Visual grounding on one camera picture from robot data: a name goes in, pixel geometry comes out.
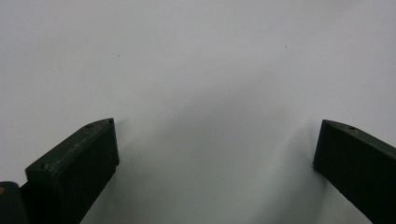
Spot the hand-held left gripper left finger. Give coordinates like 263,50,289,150
20,118,120,224

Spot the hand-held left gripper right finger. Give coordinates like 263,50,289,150
313,119,396,224

